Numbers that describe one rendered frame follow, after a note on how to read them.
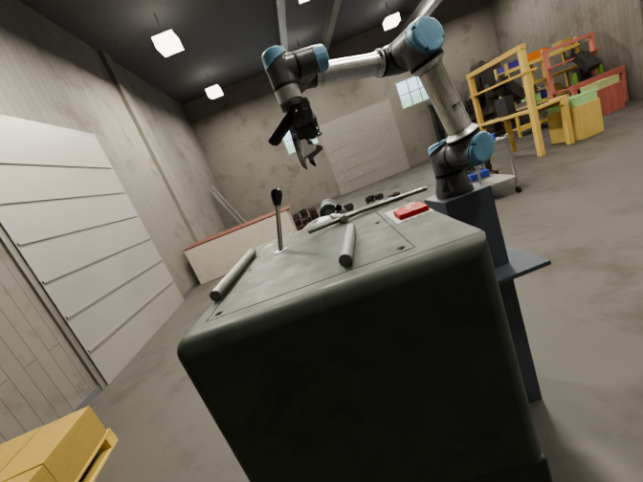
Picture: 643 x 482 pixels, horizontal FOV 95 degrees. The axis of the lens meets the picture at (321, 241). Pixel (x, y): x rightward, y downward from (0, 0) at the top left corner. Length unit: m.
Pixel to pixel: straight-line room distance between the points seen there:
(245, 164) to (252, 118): 1.77
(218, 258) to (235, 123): 7.15
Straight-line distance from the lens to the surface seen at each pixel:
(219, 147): 12.84
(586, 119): 8.25
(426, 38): 1.18
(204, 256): 6.93
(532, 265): 1.45
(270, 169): 12.49
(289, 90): 0.97
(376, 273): 0.42
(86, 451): 3.07
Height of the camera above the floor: 1.41
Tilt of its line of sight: 13 degrees down
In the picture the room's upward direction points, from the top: 22 degrees counter-clockwise
